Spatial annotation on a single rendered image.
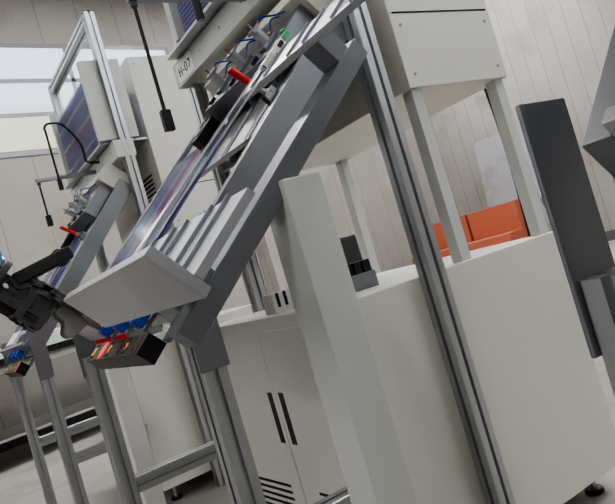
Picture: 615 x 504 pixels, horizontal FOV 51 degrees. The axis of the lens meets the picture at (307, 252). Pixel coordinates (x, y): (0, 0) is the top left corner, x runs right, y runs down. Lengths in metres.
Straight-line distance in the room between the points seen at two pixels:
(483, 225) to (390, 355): 6.40
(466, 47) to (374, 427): 1.00
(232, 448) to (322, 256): 0.37
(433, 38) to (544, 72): 7.26
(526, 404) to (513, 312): 0.20
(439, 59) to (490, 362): 0.66
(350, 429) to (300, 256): 0.22
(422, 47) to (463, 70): 0.12
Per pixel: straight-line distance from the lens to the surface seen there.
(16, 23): 6.74
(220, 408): 1.02
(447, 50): 1.54
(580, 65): 8.57
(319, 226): 0.81
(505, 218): 7.48
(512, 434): 1.46
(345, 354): 0.80
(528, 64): 8.86
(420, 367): 1.28
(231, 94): 1.48
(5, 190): 6.07
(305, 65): 1.28
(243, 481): 1.04
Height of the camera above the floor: 0.70
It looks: 1 degrees up
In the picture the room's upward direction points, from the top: 16 degrees counter-clockwise
